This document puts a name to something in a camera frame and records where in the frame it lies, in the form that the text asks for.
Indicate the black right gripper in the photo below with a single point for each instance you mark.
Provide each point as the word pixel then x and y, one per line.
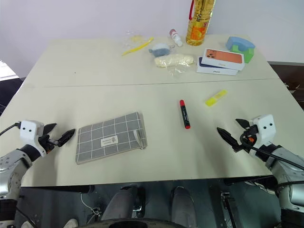
pixel 250 139

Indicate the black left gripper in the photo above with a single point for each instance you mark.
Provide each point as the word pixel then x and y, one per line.
pixel 46 141

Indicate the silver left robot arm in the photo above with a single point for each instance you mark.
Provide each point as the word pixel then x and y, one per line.
pixel 14 162

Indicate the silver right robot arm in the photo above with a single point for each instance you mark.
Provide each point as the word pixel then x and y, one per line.
pixel 281 170

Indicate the grey checked pouch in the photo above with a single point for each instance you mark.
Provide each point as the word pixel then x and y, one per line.
pixel 111 137

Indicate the yellow highlighter pen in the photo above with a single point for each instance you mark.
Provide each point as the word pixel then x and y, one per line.
pixel 216 97

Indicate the red and black marker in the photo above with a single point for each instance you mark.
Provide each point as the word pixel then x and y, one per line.
pixel 185 114

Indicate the dark blue phone box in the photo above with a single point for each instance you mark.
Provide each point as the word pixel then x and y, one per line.
pixel 213 70

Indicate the orange phone box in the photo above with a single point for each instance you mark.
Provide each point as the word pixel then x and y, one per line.
pixel 223 59

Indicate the dark brown furniture top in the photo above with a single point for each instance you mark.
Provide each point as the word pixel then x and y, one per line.
pixel 292 73

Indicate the crumpled clear plastic bag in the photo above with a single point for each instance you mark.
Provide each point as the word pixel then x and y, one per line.
pixel 178 70

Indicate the blue foam block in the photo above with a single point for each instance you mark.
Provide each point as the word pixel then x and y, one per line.
pixel 238 42

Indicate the white shoe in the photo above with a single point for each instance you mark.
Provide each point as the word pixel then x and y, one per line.
pixel 70 223

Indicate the grey trouser leg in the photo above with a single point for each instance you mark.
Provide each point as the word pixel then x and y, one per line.
pixel 183 206
pixel 118 204

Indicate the bag of pale yellow grains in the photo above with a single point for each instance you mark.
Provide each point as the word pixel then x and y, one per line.
pixel 173 60

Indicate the small white red-capped bottle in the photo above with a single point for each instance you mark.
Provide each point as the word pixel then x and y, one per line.
pixel 175 37

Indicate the blue grey plush toy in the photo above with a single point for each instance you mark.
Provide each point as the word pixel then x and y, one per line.
pixel 160 49

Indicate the yellow cooking oil bottle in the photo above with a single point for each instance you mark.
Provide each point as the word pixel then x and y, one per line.
pixel 198 26

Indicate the yellow toothbrush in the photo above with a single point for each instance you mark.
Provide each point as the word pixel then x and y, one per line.
pixel 137 47

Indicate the clear bag with yellow bits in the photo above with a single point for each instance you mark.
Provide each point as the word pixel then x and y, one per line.
pixel 135 38

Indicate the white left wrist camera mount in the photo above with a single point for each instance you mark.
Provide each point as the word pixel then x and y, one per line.
pixel 29 130

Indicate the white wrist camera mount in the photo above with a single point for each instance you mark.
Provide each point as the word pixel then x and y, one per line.
pixel 29 130
pixel 266 126

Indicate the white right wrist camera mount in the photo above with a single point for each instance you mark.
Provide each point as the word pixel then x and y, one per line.
pixel 266 126

